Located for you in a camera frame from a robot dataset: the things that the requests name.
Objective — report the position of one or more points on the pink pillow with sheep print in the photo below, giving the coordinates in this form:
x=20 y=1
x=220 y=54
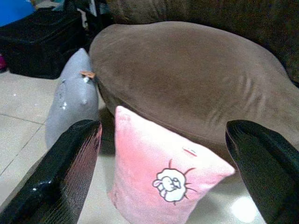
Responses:
x=144 y=163

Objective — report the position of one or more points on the grey pillow with tag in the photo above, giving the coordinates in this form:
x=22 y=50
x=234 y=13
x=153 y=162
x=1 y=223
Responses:
x=72 y=100

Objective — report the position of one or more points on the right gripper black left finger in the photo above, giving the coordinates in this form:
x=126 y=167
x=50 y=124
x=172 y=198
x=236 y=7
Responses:
x=53 y=182

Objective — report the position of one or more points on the brown round plush chair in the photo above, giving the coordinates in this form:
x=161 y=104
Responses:
x=182 y=77

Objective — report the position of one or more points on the large black bag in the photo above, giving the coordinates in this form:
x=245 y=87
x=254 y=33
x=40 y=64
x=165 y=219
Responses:
x=39 y=46

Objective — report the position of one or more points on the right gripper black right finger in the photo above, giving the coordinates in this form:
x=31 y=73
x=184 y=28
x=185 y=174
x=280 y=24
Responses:
x=268 y=168

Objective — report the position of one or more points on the blue plastic container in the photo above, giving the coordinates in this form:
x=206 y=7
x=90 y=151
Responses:
x=11 y=11

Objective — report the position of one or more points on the small magenta object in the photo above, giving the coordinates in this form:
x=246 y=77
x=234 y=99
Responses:
x=2 y=64

